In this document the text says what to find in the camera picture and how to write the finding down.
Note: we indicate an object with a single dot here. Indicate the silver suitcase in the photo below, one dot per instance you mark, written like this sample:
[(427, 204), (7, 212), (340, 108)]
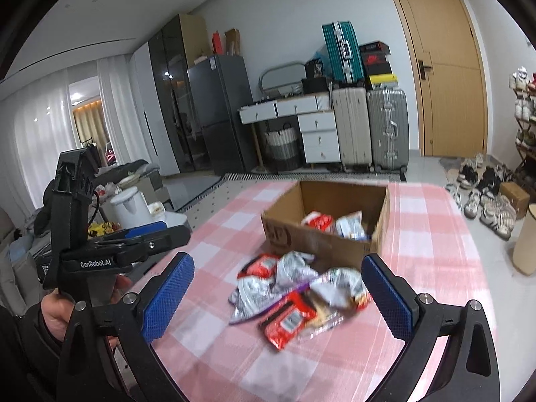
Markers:
[(387, 130)]

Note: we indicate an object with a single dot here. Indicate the person's left forearm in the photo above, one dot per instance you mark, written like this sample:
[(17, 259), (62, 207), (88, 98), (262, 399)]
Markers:
[(25, 356)]

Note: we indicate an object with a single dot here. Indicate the arched mirror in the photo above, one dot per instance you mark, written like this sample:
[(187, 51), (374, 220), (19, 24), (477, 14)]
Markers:
[(280, 67)]

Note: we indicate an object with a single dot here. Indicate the small closed cardboard box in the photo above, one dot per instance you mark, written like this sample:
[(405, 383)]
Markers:
[(515, 199)]

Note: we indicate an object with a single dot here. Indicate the yellow snack bag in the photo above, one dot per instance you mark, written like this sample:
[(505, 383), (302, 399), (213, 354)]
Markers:
[(102, 228)]

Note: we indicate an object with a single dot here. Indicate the red white snack packet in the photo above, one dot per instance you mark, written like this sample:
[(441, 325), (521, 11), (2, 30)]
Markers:
[(318, 220)]

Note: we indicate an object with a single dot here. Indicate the long red brown snack packet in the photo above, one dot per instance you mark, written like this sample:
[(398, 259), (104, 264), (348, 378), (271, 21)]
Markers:
[(289, 320)]

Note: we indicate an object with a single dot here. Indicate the brown paper bag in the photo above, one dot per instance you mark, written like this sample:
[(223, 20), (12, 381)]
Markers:
[(232, 42)]

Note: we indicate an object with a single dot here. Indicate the silver labelled snack packet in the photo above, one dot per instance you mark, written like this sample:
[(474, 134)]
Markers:
[(251, 297)]

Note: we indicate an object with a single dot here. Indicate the white paper cup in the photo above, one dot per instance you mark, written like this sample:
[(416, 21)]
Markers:
[(157, 209)]

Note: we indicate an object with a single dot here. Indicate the white drawer dresser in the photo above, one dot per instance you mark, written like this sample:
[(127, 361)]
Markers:
[(318, 134)]

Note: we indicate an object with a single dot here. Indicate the red paper bag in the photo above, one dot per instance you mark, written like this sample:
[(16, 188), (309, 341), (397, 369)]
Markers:
[(217, 44)]

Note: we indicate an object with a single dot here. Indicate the person's left hand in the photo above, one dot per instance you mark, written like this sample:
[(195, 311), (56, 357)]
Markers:
[(52, 312)]

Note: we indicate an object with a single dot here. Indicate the black printed bag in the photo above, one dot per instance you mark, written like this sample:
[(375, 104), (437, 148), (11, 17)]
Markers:
[(315, 70)]

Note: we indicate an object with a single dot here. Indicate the black storage box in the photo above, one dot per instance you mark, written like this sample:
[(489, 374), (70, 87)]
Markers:
[(316, 86)]

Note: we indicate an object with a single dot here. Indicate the red logo shoe box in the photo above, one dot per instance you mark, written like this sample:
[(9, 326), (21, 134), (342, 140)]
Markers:
[(376, 59)]

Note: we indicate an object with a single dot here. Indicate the dark glass cabinet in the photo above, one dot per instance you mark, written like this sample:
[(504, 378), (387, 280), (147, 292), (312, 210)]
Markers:
[(167, 92)]

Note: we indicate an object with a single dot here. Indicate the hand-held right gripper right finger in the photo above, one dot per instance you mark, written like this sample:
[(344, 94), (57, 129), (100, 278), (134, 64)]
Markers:
[(385, 297)]

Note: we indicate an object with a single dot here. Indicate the clear cracker packet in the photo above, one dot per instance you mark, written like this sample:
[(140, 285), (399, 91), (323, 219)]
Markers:
[(324, 312)]

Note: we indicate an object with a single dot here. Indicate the teal suitcase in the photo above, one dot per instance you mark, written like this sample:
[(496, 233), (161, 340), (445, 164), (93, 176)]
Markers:
[(341, 50)]

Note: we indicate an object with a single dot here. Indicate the snack packets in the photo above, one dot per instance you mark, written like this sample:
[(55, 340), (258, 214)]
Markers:
[(349, 226)]

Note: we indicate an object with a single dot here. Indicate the wooden door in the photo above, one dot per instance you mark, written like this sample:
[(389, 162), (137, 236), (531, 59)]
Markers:
[(448, 71)]

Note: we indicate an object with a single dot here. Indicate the small red brown snack packet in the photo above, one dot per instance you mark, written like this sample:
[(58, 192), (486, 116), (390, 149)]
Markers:
[(261, 266)]

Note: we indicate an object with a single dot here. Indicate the dark grey sofa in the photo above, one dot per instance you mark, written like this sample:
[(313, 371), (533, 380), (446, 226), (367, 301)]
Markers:
[(134, 171)]

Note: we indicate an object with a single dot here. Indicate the dark shoe box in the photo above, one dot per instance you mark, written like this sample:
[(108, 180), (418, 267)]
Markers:
[(377, 70)]

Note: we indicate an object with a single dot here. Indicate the wooden shoe rack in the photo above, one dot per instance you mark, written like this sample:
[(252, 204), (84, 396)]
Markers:
[(525, 150)]

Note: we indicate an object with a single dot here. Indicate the white thermal jug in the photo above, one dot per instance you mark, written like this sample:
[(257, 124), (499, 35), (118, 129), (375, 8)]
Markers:
[(132, 209)]

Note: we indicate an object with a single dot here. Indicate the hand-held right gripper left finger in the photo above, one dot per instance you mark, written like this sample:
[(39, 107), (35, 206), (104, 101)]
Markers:
[(167, 297)]

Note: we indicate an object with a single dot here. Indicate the cream trash bin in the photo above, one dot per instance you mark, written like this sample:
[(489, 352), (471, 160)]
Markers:
[(525, 243)]

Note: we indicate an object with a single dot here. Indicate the grey refrigerator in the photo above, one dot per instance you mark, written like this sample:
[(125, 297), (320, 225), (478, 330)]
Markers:
[(222, 113)]

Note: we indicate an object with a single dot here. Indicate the white sheer curtain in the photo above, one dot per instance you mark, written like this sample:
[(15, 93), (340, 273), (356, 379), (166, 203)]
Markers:
[(46, 125)]

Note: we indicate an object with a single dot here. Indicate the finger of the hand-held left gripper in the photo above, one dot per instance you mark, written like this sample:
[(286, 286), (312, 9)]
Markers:
[(142, 229), (167, 238)]

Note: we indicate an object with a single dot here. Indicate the woven laundry basket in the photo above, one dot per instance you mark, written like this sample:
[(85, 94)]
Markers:
[(281, 150)]

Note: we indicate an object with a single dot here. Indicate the grey door mat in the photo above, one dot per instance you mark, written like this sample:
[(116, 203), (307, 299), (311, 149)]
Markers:
[(450, 169)]

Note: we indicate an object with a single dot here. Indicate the pile of sneakers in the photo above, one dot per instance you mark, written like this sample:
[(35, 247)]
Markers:
[(490, 209)]

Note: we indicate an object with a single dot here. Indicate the beige suitcase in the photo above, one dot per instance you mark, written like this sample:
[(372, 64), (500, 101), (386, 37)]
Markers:
[(351, 130)]

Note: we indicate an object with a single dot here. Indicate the pink checked tablecloth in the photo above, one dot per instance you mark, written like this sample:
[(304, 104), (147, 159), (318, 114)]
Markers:
[(439, 234)]

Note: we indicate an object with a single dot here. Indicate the shelved shoes group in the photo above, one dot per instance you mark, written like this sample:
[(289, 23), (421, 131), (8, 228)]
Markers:
[(523, 92)]

